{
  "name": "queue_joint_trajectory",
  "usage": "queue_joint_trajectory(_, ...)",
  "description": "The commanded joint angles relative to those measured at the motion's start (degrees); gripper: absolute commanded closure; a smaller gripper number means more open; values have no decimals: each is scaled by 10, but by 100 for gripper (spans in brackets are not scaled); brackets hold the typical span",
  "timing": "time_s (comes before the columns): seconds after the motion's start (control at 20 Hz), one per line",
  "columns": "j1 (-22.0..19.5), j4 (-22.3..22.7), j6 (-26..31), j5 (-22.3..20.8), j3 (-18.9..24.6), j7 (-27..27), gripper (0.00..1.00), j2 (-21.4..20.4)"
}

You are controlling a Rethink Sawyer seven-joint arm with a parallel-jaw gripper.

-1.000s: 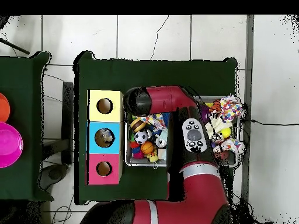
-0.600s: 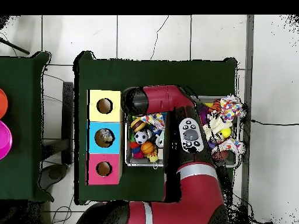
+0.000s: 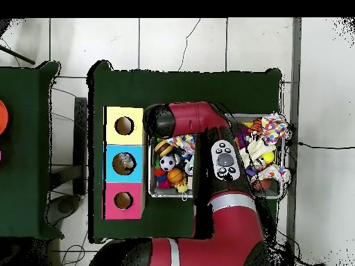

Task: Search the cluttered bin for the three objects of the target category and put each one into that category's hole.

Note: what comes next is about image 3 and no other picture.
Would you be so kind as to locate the colourful polka-dot cloth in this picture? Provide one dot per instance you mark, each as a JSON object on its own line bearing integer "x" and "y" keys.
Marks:
{"x": 186, "y": 143}

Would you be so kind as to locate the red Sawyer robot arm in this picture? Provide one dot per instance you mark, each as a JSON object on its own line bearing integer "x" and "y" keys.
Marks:
{"x": 194, "y": 119}

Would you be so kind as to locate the wooden box with three holes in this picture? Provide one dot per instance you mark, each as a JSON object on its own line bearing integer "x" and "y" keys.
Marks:
{"x": 138, "y": 155}

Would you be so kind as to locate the shallow clear mesh bin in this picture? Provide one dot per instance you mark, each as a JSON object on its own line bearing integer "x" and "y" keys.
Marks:
{"x": 166, "y": 194}

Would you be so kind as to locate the wooden burger toy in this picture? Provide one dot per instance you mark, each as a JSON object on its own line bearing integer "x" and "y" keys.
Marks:
{"x": 163, "y": 148}

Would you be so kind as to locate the small soccer ball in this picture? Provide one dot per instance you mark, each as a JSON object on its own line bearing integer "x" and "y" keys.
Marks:
{"x": 168, "y": 162}

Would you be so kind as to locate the small orange basketball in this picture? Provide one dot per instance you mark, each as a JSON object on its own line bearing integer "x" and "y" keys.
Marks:
{"x": 175, "y": 175}

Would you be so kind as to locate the yellow duck toy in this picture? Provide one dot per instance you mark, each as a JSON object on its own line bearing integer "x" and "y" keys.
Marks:
{"x": 182, "y": 188}

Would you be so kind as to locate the dark green tablecloth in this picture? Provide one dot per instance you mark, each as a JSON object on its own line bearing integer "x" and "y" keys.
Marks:
{"x": 138, "y": 88}

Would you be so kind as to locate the cream cloth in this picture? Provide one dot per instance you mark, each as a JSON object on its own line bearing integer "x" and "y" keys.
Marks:
{"x": 255, "y": 149}

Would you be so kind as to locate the red-brown ball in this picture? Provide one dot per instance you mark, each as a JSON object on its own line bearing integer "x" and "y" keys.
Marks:
{"x": 265, "y": 184}

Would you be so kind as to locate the black floor stand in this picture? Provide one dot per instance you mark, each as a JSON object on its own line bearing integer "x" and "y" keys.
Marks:
{"x": 80, "y": 144}

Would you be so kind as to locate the dark green side table cloth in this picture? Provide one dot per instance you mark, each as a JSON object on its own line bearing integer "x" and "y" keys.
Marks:
{"x": 33, "y": 166}

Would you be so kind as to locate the orange plate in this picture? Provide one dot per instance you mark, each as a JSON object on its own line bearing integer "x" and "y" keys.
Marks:
{"x": 3, "y": 117}

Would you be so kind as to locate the black tripod leg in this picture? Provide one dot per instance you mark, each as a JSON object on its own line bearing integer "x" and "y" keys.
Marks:
{"x": 16, "y": 55}

